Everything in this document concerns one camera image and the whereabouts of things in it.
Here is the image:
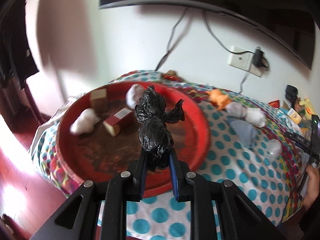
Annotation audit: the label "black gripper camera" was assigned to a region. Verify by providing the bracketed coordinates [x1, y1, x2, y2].
[311, 115, 320, 154]

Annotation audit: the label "red snack packet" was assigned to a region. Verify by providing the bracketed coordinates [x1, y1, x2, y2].
[268, 100, 280, 108]

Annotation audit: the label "person's right hand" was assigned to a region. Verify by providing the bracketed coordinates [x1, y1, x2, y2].
[302, 164, 319, 210]

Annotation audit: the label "dark hanging clothes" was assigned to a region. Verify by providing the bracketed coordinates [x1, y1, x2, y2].
[1, 0, 39, 88]

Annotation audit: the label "black power adapter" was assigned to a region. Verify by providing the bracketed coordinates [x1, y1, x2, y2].
[252, 47, 269, 69]

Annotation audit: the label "red candy wrapper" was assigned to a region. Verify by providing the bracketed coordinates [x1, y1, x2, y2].
[162, 70, 182, 82]

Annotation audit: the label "polka dot bed sheet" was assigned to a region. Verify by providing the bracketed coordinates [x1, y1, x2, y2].
[29, 70, 302, 239]

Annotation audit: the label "round red tray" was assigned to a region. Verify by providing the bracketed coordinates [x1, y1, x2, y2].
[56, 83, 210, 185]

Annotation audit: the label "black plastic bag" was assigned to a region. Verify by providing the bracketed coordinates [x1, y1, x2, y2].
[135, 86, 185, 172]

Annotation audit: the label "red cigarette box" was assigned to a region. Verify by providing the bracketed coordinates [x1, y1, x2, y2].
[103, 108, 133, 137]

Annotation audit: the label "yellow knitted duck toy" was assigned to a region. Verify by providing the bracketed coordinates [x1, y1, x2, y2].
[299, 97, 316, 119]

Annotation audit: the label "black television cable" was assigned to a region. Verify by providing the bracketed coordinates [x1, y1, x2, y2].
[154, 6, 189, 72]

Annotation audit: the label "grey white sock pair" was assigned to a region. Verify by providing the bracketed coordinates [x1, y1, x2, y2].
[226, 102, 266, 128]

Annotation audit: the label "brown cardboard box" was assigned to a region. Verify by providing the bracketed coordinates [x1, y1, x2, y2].
[89, 88, 108, 113]

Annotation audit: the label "blue grey sock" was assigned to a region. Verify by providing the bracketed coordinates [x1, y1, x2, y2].
[227, 119, 257, 148]

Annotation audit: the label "white wall socket plate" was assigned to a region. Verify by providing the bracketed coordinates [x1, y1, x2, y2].
[228, 52, 263, 77]

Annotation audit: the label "yellow medicine box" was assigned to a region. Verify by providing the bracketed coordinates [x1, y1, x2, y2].
[287, 108, 302, 125]

